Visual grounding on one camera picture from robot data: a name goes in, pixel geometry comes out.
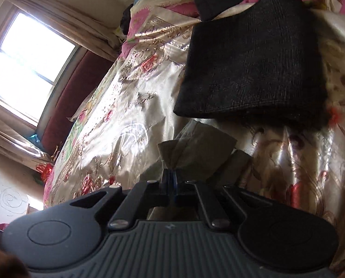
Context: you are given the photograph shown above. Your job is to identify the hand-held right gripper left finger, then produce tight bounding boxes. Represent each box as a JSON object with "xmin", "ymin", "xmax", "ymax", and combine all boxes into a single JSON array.
[{"xmin": 70, "ymin": 169, "xmax": 171, "ymax": 229}]

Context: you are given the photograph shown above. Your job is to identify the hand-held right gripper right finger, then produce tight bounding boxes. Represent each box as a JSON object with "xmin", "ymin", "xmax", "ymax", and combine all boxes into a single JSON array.
[{"xmin": 172, "ymin": 169, "xmax": 266, "ymax": 229}]

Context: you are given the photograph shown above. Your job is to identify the green pants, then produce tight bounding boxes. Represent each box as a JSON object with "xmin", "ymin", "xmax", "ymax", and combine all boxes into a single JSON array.
[{"xmin": 140, "ymin": 120, "xmax": 252, "ymax": 221}]

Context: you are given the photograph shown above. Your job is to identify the floral satin bedspread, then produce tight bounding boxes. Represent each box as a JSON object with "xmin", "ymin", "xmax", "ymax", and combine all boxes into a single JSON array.
[{"xmin": 43, "ymin": 0, "xmax": 345, "ymax": 278}]

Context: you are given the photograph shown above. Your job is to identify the cream pillow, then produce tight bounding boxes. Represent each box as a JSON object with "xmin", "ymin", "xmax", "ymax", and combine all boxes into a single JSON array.
[{"xmin": 67, "ymin": 101, "xmax": 89, "ymax": 122}]

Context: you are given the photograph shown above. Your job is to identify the red gift bag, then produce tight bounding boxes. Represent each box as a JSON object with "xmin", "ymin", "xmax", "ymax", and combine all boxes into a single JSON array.
[{"xmin": 35, "ymin": 164, "xmax": 55, "ymax": 183}]

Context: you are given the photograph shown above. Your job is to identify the dark red headboard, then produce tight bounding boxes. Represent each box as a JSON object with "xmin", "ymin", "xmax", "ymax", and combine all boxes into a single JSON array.
[{"xmin": 41, "ymin": 49, "xmax": 118, "ymax": 157}]

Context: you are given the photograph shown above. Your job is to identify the folded black garment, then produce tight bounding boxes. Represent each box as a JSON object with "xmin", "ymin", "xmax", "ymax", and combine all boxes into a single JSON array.
[
  {"xmin": 193, "ymin": 0, "xmax": 255, "ymax": 21},
  {"xmin": 174, "ymin": 0, "xmax": 329, "ymax": 129}
]

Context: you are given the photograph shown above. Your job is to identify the black bag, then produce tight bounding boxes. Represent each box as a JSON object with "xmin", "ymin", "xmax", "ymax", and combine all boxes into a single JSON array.
[{"xmin": 122, "ymin": 4, "xmax": 136, "ymax": 31}]

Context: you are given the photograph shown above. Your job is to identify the window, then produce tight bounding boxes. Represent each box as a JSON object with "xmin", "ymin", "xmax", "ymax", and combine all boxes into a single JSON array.
[{"xmin": 0, "ymin": 9, "xmax": 77, "ymax": 122}]

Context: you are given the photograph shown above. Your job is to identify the gold handled bag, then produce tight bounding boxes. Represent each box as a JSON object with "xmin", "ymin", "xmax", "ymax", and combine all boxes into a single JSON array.
[{"xmin": 52, "ymin": 142, "xmax": 65, "ymax": 160}]

